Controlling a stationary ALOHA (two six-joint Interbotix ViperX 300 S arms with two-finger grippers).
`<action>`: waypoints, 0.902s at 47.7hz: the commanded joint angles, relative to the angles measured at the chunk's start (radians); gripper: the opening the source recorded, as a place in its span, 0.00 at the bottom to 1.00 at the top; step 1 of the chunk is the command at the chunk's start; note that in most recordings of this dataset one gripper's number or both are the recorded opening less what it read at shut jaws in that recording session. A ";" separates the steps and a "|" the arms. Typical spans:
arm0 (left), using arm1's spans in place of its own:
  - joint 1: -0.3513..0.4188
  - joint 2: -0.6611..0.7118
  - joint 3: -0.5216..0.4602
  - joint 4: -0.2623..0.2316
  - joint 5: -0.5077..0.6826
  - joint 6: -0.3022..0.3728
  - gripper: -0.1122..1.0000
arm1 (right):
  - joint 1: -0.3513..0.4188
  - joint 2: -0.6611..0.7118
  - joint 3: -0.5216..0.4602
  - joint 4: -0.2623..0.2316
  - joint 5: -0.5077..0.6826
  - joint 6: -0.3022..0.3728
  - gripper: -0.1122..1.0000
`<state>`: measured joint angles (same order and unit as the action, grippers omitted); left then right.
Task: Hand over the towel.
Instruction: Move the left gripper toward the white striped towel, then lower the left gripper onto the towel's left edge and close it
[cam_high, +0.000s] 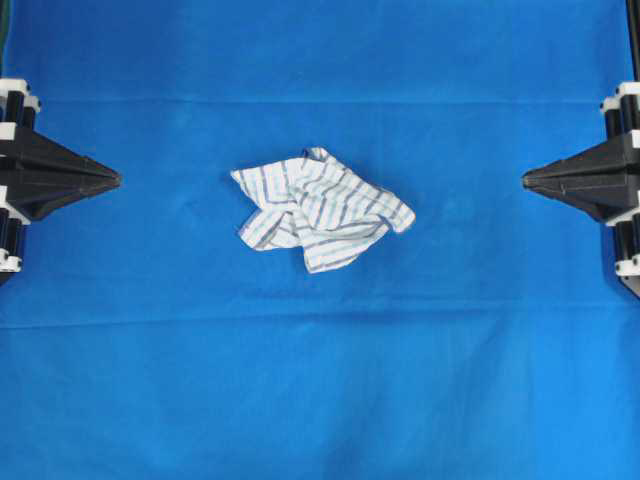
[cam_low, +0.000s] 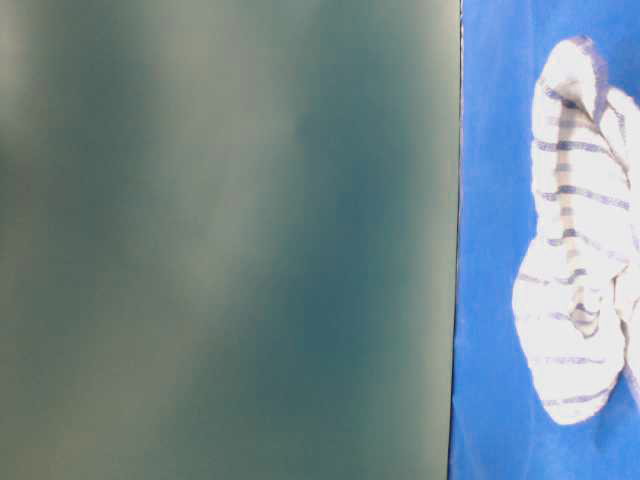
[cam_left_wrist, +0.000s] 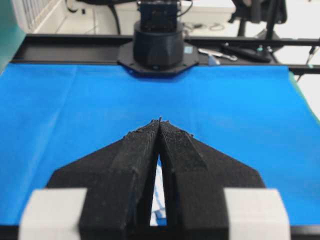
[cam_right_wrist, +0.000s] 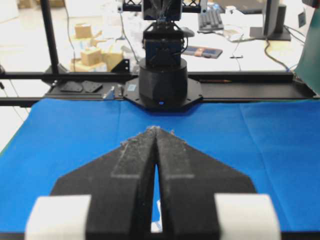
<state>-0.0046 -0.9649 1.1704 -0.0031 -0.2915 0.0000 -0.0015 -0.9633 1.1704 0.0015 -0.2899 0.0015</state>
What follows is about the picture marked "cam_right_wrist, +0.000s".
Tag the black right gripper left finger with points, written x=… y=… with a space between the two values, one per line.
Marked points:
x=105 y=199

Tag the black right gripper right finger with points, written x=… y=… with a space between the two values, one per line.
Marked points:
x=204 y=199

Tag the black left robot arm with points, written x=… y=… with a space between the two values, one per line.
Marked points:
x=163 y=78

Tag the blue table cloth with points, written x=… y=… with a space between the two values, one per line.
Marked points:
x=276 y=143

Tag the black mounting plate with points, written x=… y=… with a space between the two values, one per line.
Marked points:
x=71 y=86

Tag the cardboard box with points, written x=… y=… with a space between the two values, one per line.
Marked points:
x=91 y=56

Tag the dark green board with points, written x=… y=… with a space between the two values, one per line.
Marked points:
x=308 y=69

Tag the black keyboard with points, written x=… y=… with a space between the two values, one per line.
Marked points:
x=210 y=21

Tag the black monitor stand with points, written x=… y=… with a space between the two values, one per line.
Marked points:
x=273 y=15

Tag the black metal frame rail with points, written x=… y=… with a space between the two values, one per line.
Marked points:
x=210 y=87

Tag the black vertical frame post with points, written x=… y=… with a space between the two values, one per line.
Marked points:
x=49 y=30

